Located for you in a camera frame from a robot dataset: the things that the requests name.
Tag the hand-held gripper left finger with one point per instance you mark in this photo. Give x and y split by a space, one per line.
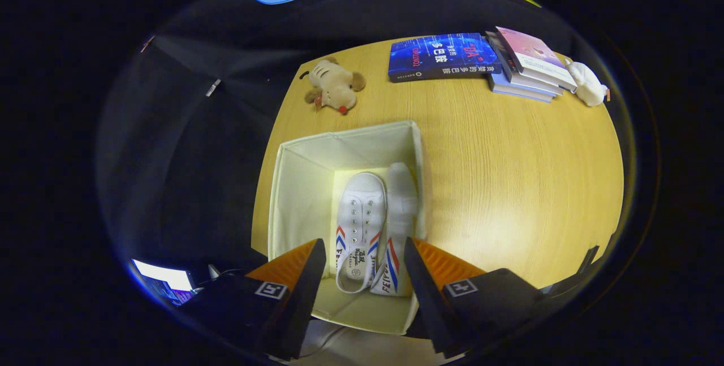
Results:
302 304

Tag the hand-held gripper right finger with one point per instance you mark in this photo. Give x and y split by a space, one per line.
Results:
427 304

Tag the white canvas shoe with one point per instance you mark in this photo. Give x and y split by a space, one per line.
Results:
362 207
403 202

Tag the cream fabric storage box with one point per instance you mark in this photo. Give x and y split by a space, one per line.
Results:
302 196

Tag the white power adapter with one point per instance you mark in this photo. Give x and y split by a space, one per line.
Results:
214 271

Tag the computer monitor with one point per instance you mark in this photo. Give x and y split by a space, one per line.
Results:
164 278

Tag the tan plush toy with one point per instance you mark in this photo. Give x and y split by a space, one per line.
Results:
334 86

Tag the white cover book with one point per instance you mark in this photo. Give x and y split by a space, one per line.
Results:
517 92

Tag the silver clip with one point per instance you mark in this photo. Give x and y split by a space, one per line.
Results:
213 87

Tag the blue cover book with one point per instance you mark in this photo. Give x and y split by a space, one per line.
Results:
441 55

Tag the white plush toy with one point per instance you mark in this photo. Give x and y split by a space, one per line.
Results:
588 86

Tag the pink cover book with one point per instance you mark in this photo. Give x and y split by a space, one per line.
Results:
529 49

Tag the pink clip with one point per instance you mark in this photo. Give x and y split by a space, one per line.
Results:
147 43

